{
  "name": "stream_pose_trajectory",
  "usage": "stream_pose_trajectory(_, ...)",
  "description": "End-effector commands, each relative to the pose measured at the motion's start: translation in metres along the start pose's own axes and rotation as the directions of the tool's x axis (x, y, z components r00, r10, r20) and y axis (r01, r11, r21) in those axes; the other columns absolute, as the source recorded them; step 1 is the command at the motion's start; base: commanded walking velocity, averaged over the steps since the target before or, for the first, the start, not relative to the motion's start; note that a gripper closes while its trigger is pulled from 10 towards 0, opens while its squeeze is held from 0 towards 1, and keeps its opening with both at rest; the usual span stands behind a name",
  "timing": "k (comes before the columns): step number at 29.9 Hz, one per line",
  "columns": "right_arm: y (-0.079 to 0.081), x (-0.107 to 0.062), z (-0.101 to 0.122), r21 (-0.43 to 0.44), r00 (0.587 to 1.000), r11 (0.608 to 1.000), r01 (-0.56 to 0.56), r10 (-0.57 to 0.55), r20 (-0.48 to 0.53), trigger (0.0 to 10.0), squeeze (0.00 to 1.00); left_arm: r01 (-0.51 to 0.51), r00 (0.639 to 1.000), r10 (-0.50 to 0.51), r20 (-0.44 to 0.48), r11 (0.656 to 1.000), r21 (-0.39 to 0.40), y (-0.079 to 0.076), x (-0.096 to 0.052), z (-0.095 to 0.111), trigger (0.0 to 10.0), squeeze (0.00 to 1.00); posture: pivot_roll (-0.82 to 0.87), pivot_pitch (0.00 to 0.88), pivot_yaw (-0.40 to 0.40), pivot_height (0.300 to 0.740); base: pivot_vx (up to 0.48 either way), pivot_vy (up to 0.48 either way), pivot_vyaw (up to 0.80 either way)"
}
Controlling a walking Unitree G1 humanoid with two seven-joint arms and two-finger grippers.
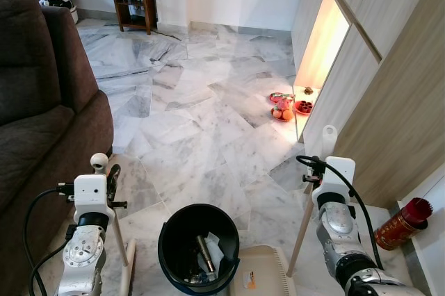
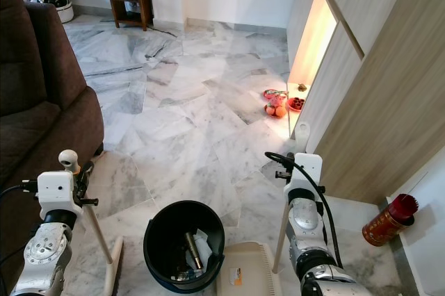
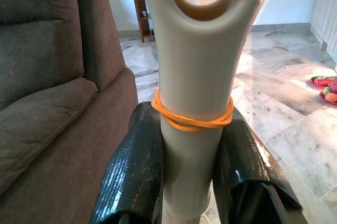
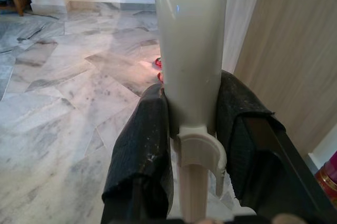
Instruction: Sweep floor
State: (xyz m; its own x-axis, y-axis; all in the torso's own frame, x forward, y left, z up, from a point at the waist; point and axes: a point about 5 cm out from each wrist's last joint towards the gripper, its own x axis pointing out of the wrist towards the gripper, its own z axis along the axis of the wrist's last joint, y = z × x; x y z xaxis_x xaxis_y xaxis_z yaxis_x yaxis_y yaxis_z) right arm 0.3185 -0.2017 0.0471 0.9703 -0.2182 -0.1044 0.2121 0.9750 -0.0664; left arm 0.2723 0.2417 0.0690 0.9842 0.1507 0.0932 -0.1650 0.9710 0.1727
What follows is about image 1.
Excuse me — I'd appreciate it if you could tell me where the wooden handled broom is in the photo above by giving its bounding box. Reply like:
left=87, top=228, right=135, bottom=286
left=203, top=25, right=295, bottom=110
left=90, top=152, right=138, bottom=296

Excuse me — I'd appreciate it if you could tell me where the beige long handled dustpan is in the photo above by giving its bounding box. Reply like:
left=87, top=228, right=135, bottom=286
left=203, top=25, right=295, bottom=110
left=229, top=125, right=339, bottom=296

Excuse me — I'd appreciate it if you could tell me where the red plate with dark sweets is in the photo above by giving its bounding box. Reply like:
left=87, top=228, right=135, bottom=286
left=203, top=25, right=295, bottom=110
left=295, top=100, right=313, bottom=116

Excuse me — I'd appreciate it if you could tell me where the red plate with oranges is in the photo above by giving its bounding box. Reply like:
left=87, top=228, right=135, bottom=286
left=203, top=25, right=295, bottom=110
left=271, top=105, right=297, bottom=123

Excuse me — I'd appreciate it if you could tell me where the black round waste bin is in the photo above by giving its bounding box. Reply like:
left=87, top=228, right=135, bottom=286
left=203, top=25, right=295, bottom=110
left=158, top=204, right=241, bottom=294

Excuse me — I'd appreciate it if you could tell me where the red patterned packet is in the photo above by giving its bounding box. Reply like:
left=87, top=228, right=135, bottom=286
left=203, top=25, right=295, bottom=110
left=270, top=92, right=293, bottom=107

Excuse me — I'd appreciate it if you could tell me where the dark brown fabric sofa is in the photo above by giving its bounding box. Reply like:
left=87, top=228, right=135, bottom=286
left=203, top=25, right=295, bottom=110
left=0, top=0, right=115, bottom=296

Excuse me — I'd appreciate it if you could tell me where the red cylindrical tin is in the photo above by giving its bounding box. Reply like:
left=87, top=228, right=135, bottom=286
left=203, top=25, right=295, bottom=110
left=374, top=197, right=432, bottom=252

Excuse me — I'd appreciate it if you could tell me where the brown metal bottle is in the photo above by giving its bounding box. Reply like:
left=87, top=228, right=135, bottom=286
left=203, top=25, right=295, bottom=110
left=196, top=234, right=217, bottom=273

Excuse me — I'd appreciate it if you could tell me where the white crumpled paper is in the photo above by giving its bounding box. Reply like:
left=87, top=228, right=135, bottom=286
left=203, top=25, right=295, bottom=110
left=204, top=233, right=227, bottom=270

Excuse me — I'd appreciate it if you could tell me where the light wood tall cabinet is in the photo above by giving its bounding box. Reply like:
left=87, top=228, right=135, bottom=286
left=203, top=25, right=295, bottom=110
left=291, top=0, right=445, bottom=211

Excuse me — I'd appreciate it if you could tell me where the white round appliance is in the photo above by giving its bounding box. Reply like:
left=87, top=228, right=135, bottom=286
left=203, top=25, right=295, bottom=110
left=38, top=0, right=79, bottom=24

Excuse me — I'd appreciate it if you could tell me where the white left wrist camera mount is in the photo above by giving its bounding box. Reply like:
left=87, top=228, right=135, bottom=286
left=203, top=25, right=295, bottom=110
left=74, top=174, right=115, bottom=224

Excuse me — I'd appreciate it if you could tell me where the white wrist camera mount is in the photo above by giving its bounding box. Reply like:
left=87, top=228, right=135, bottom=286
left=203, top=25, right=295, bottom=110
left=74, top=174, right=115, bottom=224
left=321, top=156, right=357, bottom=204

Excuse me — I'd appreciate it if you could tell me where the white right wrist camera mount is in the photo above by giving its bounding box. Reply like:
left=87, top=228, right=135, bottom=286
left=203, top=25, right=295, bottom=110
left=321, top=156, right=357, bottom=204

